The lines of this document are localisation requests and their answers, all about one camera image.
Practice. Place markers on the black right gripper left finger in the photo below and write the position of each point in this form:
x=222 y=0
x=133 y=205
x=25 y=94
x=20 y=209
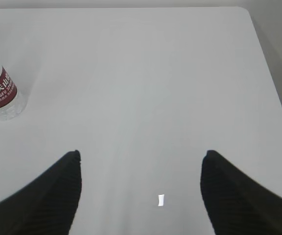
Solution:
x=48 y=204

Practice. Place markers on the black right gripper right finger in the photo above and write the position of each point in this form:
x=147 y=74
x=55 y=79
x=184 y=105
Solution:
x=235 y=203

